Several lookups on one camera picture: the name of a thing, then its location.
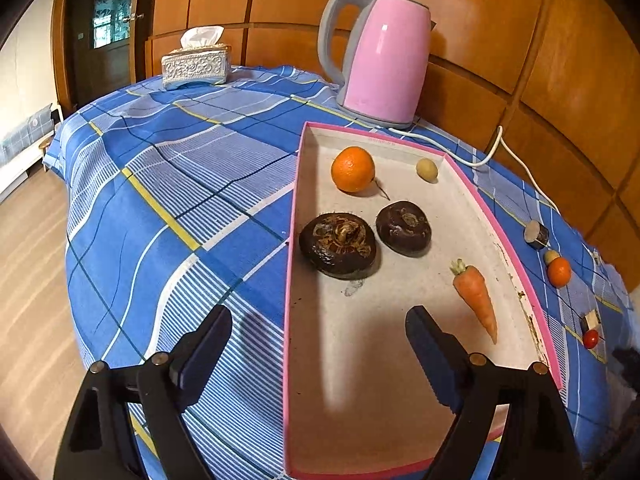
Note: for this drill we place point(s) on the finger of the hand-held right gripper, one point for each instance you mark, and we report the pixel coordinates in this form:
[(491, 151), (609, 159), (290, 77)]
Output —
[(627, 367)]

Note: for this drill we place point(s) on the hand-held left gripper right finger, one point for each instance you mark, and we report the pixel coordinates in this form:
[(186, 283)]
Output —
[(430, 355)]

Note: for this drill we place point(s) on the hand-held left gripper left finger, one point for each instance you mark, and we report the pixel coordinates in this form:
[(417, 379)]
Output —
[(205, 355)]

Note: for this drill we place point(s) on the red cherry tomato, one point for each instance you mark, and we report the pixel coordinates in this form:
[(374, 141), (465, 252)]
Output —
[(590, 339)]

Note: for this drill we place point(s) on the small dark-skinned sugarcane piece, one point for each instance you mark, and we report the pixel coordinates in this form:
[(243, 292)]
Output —
[(591, 321)]

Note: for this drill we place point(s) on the pink-rimmed white tray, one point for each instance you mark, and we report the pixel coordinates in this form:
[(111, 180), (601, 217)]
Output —
[(360, 340)]

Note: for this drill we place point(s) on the small orange carrot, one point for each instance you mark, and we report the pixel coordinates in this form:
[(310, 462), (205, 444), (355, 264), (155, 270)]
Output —
[(475, 295)]

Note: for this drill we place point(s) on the orange tangerine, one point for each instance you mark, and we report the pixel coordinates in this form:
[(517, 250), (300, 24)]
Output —
[(559, 272), (352, 170)]

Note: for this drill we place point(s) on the small dark water chestnut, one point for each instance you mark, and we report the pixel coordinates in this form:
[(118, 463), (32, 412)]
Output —
[(404, 230)]

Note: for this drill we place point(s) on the small yellow round fruit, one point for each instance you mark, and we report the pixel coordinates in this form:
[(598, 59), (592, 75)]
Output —
[(426, 170), (551, 256)]

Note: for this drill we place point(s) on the large dark water chestnut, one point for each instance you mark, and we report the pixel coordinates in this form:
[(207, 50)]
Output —
[(337, 247)]

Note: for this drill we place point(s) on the large dark-skinned sugarcane piece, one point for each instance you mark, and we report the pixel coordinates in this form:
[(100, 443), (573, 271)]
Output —
[(537, 235)]

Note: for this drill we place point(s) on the blue plaid tablecloth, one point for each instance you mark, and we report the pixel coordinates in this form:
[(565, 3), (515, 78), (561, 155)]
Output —
[(165, 200)]

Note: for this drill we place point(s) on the small wooden stool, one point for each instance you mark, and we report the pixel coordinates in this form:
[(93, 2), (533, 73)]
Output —
[(46, 144)]

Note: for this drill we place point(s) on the white bench with plaid cushion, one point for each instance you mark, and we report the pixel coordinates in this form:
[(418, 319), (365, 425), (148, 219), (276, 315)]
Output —
[(20, 160)]

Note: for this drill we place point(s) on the silver embossed tissue box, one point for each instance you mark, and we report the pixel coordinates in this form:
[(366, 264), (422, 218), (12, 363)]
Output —
[(195, 67)]

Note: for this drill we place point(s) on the pink electric kettle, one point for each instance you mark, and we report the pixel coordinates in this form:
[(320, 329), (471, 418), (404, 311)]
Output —
[(390, 60)]

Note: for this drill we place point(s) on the dark wooden door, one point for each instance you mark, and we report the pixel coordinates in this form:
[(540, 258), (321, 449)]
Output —
[(107, 55)]

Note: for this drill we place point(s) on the wooden wardrobe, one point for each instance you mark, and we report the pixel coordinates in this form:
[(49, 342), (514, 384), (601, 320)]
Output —
[(550, 35)]

